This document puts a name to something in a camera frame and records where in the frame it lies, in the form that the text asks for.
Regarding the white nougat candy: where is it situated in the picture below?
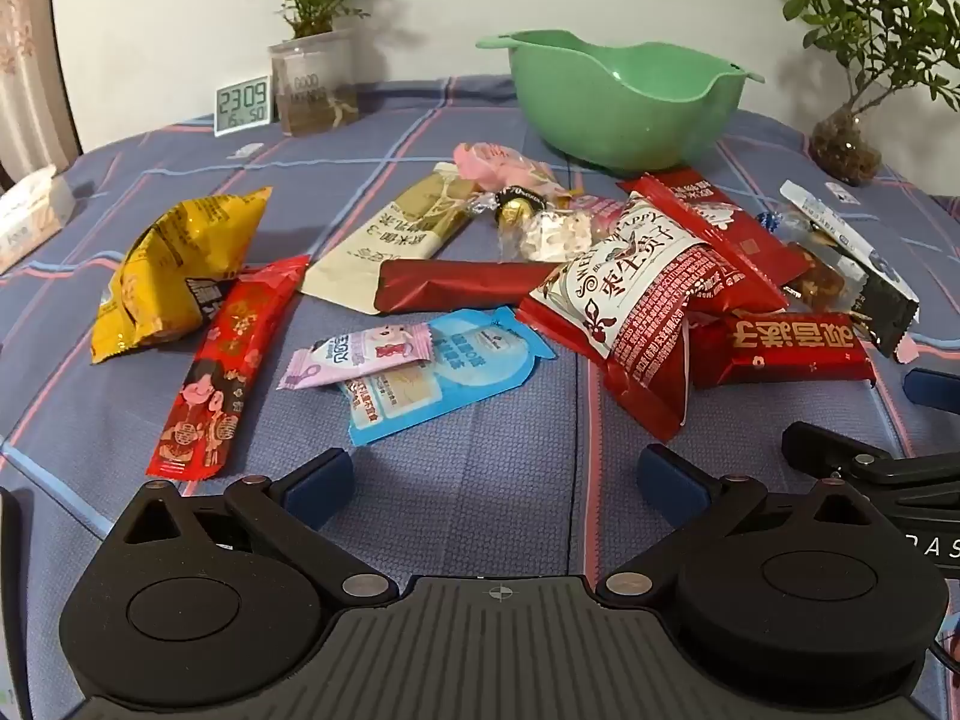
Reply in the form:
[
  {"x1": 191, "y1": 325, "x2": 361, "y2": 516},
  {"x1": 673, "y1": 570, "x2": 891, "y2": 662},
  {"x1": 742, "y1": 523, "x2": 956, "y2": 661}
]
[{"x1": 497, "y1": 206, "x2": 627, "y2": 267}]

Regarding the black snack packet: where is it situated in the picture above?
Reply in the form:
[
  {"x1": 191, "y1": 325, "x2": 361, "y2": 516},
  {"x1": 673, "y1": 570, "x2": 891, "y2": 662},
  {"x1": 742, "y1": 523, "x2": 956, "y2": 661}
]
[{"x1": 847, "y1": 255, "x2": 921, "y2": 359}]

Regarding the yellow snack bag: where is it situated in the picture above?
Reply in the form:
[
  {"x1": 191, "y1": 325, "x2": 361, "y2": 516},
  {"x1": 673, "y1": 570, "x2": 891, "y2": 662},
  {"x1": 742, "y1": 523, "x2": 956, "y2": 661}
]
[{"x1": 90, "y1": 186, "x2": 273, "y2": 365}]

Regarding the white digital clock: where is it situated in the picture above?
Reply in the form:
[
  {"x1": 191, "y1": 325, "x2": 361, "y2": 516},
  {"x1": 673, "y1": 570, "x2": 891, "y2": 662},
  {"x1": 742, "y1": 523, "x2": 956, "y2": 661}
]
[{"x1": 214, "y1": 75, "x2": 272, "y2": 137}]

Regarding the pink candy packet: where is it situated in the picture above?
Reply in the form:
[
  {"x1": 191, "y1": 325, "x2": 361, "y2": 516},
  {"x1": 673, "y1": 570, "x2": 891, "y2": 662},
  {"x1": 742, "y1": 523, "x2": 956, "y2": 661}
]
[{"x1": 452, "y1": 141, "x2": 578, "y2": 200}]

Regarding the pink patterned curtain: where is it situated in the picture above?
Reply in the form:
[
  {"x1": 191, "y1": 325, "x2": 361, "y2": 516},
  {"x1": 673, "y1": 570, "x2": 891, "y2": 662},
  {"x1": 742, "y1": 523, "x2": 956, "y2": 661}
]
[{"x1": 0, "y1": 0, "x2": 82, "y2": 181}]

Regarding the white tissue box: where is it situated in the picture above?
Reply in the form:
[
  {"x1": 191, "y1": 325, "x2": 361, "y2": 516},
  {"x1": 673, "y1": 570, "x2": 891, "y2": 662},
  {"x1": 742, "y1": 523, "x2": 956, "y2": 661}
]
[{"x1": 0, "y1": 165, "x2": 76, "y2": 275}]

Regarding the blue plaid tablecloth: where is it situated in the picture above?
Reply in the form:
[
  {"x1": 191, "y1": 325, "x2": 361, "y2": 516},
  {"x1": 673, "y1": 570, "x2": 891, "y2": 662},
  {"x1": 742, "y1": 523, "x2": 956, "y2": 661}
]
[{"x1": 0, "y1": 73, "x2": 960, "y2": 691}]

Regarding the green plant in plastic cup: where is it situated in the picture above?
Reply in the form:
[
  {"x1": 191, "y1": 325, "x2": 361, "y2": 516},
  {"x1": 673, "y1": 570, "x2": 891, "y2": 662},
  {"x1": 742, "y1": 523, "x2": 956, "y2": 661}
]
[{"x1": 240, "y1": 0, "x2": 383, "y2": 137}]

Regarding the green plant in glass vase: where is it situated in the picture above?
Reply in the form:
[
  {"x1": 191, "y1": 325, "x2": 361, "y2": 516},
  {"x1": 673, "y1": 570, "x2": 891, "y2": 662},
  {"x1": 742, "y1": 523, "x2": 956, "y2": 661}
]
[{"x1": 784, "y1": 0, "x2": 960, "y2": 187}]

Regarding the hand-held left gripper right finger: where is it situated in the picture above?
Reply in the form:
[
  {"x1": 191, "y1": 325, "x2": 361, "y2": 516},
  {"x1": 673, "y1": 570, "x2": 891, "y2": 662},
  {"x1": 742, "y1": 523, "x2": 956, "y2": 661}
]
[{"x1": 596, "y1": 444, "x2": 890, "y2": 608}]

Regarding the nut bar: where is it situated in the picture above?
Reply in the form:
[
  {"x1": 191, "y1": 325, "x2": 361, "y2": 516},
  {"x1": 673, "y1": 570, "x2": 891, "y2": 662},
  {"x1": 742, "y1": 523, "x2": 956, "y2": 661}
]
[{"x1": 780, "y1": 236, "x2": 871, "y2": 316}]

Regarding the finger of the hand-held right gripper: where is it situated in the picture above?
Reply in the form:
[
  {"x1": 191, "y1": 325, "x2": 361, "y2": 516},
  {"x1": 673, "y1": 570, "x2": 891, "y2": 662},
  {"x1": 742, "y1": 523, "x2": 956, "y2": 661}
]
[
  {"x1": 903, "y1": 367, "x2": 960, "y2": 410},
  {"x1": 782, "y1": 420, "x2": 960, "y2": 500}
]

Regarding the flat red snack packet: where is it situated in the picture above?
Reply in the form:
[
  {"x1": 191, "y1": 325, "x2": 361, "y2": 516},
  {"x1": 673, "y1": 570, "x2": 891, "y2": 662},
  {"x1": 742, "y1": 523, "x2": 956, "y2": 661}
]
[{"x1": 616, "y1": 171, "x2": 815, "y2": 316}]

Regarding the red packet with gold print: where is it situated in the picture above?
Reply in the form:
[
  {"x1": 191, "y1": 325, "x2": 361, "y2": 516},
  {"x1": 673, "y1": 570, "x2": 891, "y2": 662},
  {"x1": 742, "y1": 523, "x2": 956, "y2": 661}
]
[{"x1": 686, "y1": 311, "x2": 878, "y2": 391}]

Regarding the red cartoon snack packet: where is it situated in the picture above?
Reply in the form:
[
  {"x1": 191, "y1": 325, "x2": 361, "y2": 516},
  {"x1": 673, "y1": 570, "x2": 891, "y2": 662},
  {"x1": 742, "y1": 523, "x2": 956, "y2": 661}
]
[{"x1": 145, "y1": 255, "x2": 311, "y2": 481}]

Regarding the red and white snack packet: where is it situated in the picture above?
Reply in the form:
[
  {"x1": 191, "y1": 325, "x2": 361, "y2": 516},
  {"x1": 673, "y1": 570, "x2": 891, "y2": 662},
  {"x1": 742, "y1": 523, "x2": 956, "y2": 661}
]
[{"x1": 516, "y1": 191, "x2": 732, "y2": 443}]

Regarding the gold foil chocolate candy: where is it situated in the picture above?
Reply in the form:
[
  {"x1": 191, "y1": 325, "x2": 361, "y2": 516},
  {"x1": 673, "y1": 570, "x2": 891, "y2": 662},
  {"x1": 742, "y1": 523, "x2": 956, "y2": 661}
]
[{"x1": 469, "y1": 184, "x2": 556, "y2": 230}]

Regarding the white stick packet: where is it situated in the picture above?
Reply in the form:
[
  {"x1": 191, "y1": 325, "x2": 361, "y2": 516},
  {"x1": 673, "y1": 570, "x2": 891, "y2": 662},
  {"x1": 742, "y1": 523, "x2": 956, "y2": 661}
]
[{"x1": 778, "y1": 180, "x2": 912, "y2": 293}]

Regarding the green plastic bowl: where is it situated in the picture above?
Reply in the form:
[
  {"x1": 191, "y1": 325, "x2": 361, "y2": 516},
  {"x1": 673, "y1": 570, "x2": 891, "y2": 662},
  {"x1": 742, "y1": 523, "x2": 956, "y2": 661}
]
[{"x1": 475, "y1": 28, "x2": 766, "y2": 173}]

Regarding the beige milk tea packet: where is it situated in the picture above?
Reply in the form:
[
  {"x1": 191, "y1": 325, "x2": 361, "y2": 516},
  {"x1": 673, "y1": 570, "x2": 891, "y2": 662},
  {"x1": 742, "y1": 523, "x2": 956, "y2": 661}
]
[{"x1": 300, "y1": 163, "x2": 481, "y2": 316}]

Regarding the small pink snack packet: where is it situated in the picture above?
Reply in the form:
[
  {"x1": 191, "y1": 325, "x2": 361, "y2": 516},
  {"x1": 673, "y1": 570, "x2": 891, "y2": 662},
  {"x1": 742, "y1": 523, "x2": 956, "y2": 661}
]
[{"x1": 276, "y1": 319, "x2": 436, "y2": 391}]

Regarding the dark red bar packet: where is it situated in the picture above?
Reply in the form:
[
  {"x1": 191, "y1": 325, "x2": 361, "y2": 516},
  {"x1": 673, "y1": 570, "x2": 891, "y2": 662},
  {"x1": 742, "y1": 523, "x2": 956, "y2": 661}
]
[{"x1": 373, "y1": 259, "x2": 560, "y2": 314}]

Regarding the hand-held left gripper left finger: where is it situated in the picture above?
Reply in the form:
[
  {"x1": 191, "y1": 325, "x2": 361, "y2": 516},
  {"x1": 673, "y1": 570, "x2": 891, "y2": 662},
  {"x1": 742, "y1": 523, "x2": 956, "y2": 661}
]
[{"x1": 105, "y1": 448, "x2": 395, "y2": 608}]

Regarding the light blue snack packet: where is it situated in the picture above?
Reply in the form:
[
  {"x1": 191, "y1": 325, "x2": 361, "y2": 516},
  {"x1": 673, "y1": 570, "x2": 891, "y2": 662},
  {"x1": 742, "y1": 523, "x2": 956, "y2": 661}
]
[{"x1": 337, "y1": 305, "x2": 560, "y2": 447}]

